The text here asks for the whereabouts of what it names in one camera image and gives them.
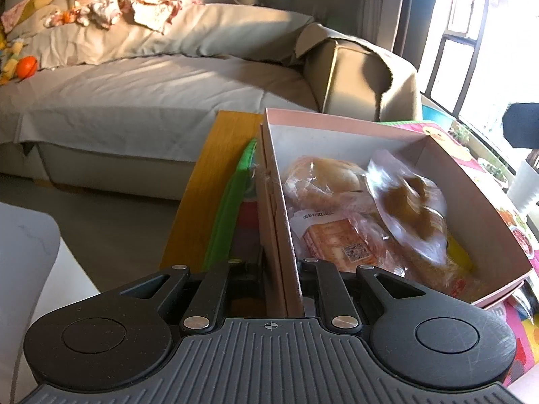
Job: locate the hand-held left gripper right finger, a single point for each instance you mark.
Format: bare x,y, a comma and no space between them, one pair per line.
324,290

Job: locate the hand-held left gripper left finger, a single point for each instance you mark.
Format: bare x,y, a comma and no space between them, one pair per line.
227,290

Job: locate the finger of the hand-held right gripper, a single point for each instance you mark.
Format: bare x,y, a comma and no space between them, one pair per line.
522,126

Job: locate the bread bun red-label packet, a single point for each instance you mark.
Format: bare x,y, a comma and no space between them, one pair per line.
337,235

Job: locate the pink cardboard box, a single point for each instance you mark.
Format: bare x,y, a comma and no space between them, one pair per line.
278,235

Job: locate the bread bun clear packet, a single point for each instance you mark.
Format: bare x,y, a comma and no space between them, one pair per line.
324,181

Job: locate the brown snack clear packet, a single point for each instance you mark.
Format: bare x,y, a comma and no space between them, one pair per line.
412,202

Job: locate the yellow snack packet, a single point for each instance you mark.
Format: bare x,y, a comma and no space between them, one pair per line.
461,256

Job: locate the potted green plant white pot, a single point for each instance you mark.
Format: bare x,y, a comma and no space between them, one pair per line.
497,174

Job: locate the small potted green plant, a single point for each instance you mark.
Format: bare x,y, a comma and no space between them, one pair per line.
461,134

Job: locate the white cup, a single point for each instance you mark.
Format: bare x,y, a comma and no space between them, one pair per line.
526,189

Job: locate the colourful cartoon play mat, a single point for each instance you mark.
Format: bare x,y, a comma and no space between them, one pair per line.
229,202

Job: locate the beige throw blanket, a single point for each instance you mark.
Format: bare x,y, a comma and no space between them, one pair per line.
400,88

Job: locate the beige sofa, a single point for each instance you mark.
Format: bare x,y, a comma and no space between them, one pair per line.
349,80

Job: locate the grey curtain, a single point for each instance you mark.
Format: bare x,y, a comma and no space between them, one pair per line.
387,0

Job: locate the grey sofa sheet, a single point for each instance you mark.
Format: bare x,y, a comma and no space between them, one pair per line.
147,101

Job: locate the grey long back cushion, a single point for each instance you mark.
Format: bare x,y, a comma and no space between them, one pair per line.
236,29

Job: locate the pile of pink white clothes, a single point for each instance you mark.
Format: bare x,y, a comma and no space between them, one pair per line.
143,8

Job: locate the orange toy ball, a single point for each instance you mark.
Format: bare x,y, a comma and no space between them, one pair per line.
27,67

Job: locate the yellow plush toy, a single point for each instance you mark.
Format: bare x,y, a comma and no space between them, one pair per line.
9,65

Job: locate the small orange toy figures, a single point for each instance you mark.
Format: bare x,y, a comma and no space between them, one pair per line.
67,17

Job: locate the pink cloth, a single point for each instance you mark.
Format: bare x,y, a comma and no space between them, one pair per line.
25,8

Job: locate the black window frame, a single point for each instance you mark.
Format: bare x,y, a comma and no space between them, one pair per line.
466,80

